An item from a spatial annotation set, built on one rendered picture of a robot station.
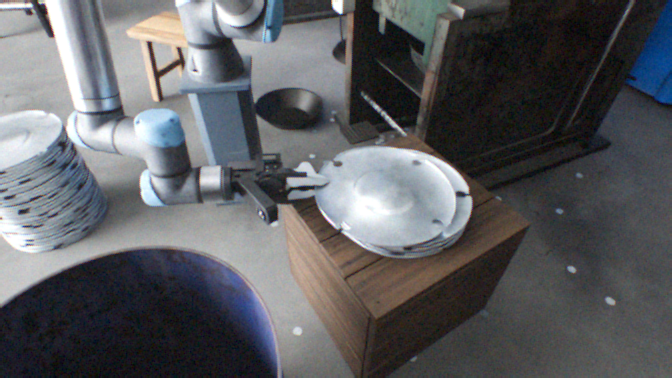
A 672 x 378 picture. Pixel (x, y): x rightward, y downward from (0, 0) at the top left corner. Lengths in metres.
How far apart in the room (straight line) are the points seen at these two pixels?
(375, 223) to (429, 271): 0.13
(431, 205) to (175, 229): 0.86
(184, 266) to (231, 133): 0.59
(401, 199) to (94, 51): 0.60
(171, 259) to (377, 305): 0.35
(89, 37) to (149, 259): 0.37
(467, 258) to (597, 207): 0.87
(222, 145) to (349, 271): 0.64
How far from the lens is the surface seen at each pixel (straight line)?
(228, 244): 1.23
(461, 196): 0.86
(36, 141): 1.33
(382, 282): 0.71
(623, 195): 1.68
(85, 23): 0.76
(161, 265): 0.68
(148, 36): 1.82
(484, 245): 0.81
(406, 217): 0.74
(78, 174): 1.36
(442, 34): 1.01
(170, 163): 0.74
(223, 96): 1.10
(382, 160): 0.86
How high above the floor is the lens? 0.95
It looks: 44 degrees down
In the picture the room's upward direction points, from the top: straight up
